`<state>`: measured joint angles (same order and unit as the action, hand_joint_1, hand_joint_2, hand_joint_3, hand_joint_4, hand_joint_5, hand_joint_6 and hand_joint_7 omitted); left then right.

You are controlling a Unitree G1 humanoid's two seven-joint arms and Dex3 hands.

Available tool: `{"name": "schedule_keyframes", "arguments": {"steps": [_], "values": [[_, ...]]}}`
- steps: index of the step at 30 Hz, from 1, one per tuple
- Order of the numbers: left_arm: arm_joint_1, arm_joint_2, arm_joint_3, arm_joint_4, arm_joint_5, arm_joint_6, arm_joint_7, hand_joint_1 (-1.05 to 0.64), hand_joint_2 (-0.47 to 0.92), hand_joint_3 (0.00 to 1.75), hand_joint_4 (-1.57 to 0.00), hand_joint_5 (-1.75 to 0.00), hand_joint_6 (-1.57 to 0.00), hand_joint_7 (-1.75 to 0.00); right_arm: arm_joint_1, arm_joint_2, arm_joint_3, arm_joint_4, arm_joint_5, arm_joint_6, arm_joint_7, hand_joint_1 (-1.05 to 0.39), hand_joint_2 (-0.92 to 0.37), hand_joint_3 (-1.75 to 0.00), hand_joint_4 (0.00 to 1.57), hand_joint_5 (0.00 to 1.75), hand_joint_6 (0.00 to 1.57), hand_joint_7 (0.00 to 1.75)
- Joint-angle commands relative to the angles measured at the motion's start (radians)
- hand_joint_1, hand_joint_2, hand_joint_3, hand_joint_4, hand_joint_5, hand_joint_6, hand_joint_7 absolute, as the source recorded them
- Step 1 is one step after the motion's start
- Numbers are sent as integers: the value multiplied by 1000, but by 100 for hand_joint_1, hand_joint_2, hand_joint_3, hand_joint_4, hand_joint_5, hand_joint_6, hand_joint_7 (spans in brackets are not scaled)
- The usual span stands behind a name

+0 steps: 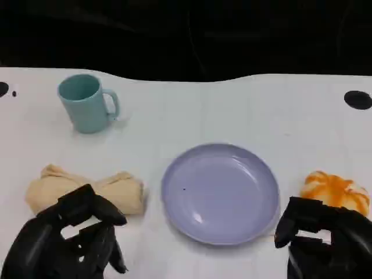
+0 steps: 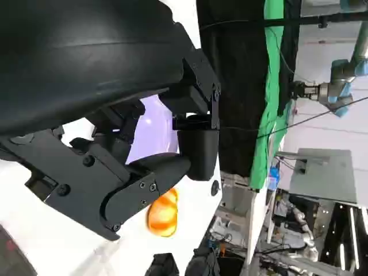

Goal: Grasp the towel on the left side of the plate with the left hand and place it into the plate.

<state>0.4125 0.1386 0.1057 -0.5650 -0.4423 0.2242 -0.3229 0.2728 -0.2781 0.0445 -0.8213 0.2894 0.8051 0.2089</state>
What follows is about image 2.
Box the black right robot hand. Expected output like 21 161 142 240
0 224 38 276

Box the lilac plate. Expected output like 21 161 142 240
125 94 181 165

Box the grey metal cabinet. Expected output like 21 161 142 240
288 148 361 205

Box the black fabric bundle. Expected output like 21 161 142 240
143 252 180 276
184 246 221 276

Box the thin black hanging cable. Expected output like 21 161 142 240
257 96 368 140

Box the black backdrop curtain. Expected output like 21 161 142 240
196 0 302 178

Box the orange and white toy bread roll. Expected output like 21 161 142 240
146 187 180 238

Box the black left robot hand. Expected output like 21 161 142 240
0 0 222 241

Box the green cloth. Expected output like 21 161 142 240
248 0 297 191

